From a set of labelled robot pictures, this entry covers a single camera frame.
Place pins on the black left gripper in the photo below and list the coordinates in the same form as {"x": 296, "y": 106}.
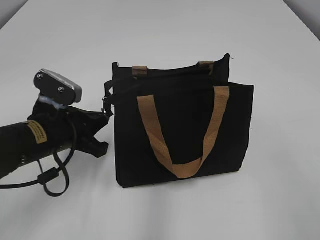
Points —
{"x": 56, "y": 126}

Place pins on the silver zipper pull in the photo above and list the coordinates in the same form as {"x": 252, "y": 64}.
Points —
{"x": 104, "y": 108}

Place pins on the black canvas tote bag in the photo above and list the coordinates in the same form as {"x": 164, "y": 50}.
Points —
{"x": 171, "y": 128}

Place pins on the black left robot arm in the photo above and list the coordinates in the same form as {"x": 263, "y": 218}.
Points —
{"x": 17, "y": 147}

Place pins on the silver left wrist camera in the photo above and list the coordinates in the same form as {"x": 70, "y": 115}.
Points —
{"x": 57, "y": 88}

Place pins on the tan rear bag handle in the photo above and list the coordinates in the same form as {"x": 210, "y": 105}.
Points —
{"x": 202, "y": 67}

